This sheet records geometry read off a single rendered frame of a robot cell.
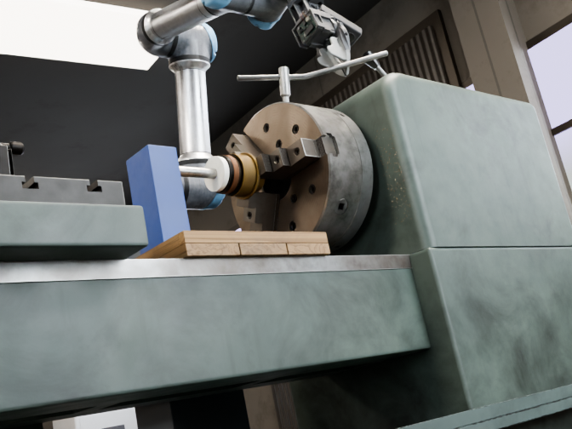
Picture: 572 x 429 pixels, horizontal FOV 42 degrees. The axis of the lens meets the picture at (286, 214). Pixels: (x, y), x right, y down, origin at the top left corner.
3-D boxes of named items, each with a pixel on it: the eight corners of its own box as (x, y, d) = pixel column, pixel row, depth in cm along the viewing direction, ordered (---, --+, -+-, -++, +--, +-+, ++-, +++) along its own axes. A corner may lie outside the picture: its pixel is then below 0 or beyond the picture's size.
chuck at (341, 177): (265, 261, 170) (255, 125, 174) (368, 245, 147) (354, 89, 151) (234, 261, 164) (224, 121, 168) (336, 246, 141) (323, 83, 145)
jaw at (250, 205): (293, 195, 155) (287, 252, 156) (277, 192, 159) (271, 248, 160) (251, 192, 148) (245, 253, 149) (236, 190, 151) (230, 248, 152)
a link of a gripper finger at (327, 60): (322, 82, 163) (307, 49, 167) (341, 85, 167) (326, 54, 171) (331, 71, 161) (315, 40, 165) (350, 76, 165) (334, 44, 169)
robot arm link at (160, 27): (117, 14, 207) (215, -41, 168) (153, 20, 213) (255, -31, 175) (117, 55, 206) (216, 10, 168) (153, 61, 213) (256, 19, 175)
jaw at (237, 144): (274, 180, 160) (247, 150, 167) (283, 161, 157) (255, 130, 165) (232, 177, 152) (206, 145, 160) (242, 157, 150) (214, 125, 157)
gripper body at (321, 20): (300, 50, 166) (281, 10, 171) (327, 57, 172) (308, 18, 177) (320, 26, 161) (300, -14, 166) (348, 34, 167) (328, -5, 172)
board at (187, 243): (214, 303, 157) (210, 284, 158) (330, 254, 131) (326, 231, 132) (80, 312, 137) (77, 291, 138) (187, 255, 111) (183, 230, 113)
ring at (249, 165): (237, 163, 156) (201, 161, 150) (265, 146, 149) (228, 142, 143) (246, 206, 153) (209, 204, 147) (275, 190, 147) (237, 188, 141)
